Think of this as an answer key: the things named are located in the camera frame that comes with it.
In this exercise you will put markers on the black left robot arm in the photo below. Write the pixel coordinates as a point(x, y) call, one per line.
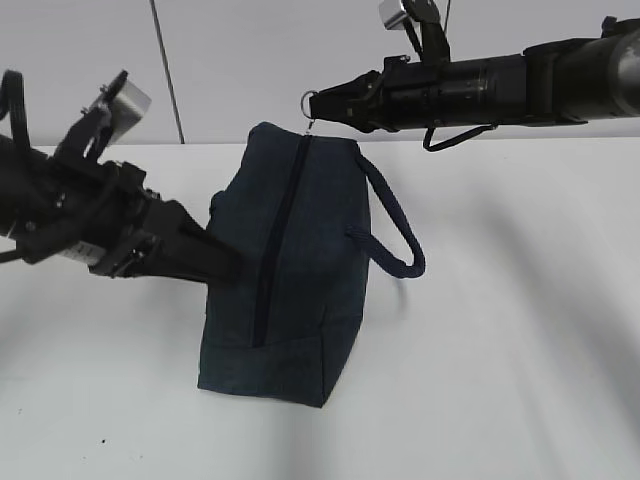
point(10, 159)

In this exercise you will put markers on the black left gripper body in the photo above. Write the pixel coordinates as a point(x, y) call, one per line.
point(98, 214)

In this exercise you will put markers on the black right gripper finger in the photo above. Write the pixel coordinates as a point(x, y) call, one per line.
point(332, 103)
point(364, 120)

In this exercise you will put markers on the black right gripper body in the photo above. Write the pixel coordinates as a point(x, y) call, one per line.
point(413, 96)

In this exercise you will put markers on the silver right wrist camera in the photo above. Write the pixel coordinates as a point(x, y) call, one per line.
point(394, 15)

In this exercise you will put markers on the dark blue fabric lunch bag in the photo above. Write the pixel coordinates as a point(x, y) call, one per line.
point(309, 215)

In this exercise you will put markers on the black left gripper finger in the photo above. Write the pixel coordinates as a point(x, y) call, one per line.
point(178, 258)
point(221, 261)

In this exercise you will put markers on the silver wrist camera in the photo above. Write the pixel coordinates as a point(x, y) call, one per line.
point(122, 105)
point(394, 15)

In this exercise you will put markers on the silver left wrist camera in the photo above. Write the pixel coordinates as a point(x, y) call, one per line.
point(122, 105)

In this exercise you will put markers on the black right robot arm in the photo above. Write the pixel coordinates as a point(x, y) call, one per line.
point(562, 83)

